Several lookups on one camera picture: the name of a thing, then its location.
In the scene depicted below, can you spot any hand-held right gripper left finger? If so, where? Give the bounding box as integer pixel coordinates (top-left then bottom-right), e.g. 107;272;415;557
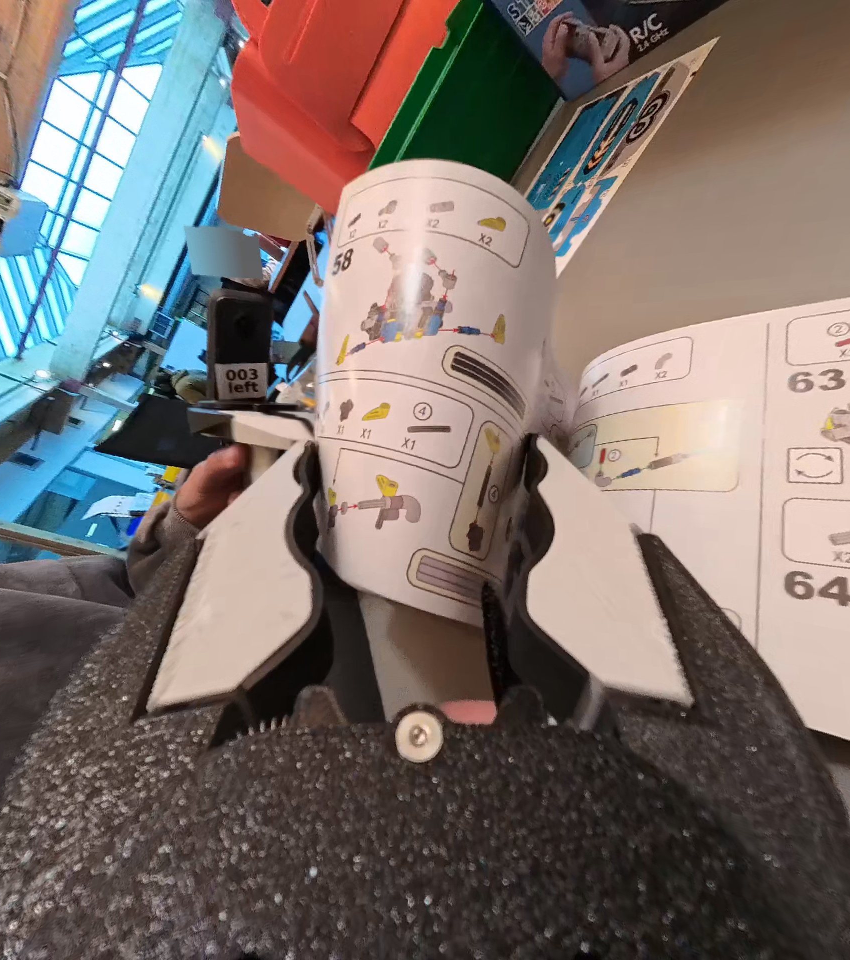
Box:
146;441;332;729

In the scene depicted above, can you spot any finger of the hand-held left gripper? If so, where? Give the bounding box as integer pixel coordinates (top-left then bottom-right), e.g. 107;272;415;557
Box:
233;414;318;449

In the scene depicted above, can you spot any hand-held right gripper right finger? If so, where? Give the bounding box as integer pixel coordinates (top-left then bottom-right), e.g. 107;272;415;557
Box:
503;433;696;730

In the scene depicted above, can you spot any small blue leaflet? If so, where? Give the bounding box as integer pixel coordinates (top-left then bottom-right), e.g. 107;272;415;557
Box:
316;159;850;759

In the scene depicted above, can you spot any blue sticker sheet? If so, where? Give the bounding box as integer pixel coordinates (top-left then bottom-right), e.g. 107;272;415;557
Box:
522;37;720;279

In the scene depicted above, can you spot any blue robot kit box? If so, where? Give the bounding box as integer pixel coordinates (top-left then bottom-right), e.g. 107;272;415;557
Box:
485;0;733;102

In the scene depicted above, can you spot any person's left forearm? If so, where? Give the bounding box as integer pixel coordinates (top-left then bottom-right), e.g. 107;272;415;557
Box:
125;495;204;597

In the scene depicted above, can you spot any desk stand with brown board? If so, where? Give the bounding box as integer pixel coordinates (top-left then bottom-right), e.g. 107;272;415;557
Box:
217;133;330;290

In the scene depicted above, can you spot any person's left hand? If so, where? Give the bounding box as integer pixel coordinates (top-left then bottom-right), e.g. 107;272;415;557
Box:
173;442;255;528

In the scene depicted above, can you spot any green plastic bin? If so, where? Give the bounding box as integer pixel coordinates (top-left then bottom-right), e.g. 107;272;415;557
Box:
368;0;564;185

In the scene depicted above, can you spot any white security camera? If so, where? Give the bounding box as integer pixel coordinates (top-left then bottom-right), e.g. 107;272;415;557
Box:
0;172;48;258

